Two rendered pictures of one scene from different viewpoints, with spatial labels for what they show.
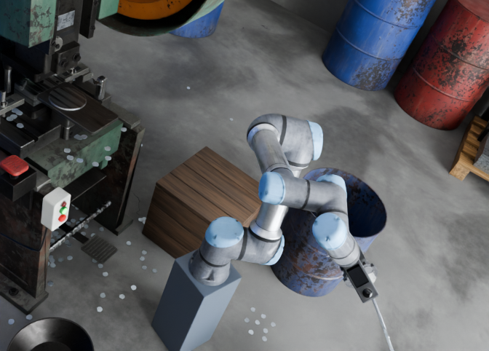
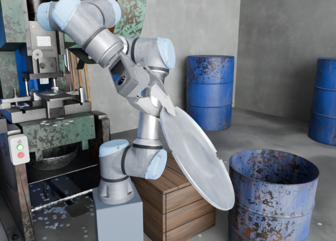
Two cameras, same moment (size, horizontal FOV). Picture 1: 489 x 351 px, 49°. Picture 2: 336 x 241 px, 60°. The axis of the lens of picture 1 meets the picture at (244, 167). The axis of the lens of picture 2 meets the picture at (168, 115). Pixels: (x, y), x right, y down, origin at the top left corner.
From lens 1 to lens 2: 1.34 m
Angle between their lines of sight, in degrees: 41
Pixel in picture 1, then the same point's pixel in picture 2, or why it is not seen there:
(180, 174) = not seen: hidden behind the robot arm
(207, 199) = not seen: hidden behind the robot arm
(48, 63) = (35, 67)
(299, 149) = (148, 53)
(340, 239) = (66, 7)
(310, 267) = (250, 231)
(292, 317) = not seen: outside the picture
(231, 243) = (110, 150)
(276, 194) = (43, 10)
